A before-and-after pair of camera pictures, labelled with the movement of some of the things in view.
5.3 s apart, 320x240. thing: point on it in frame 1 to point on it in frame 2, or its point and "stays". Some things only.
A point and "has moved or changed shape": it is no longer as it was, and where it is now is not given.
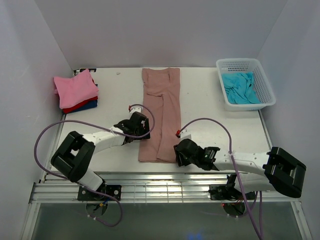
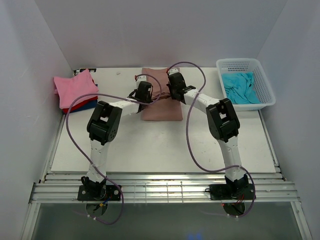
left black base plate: (85, 194) stays
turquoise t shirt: (240, 88) stays
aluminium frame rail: (176, 189) stays
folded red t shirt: (70, 109) stays
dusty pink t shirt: (162, 97) has moved or changed shape
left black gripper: (145, 130) to (149, 99)
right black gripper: (179, 159) to (170, 88)
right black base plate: (225, 192) stays
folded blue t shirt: (93, 104) stays
